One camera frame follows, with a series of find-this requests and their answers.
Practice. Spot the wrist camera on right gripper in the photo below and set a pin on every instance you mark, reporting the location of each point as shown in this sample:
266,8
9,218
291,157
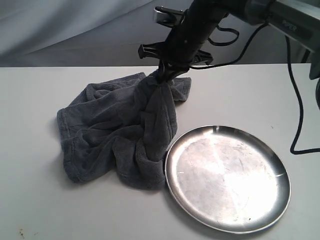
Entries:
167,17

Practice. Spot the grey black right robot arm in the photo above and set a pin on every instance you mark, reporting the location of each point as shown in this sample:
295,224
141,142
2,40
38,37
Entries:
296,20

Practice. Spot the grey-blue fleece towel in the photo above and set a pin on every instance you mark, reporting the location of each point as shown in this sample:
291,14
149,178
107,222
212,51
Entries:
124,124

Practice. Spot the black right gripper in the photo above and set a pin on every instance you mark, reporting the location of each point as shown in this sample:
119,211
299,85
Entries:
185,40

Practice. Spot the black stand pole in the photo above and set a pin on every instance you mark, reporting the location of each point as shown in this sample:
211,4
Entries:
305,56

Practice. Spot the grey backdrop cloth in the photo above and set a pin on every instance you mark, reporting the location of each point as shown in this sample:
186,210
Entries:
79,33

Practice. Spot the round stainless steel plate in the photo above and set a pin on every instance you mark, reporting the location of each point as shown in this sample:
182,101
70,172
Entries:
227,179

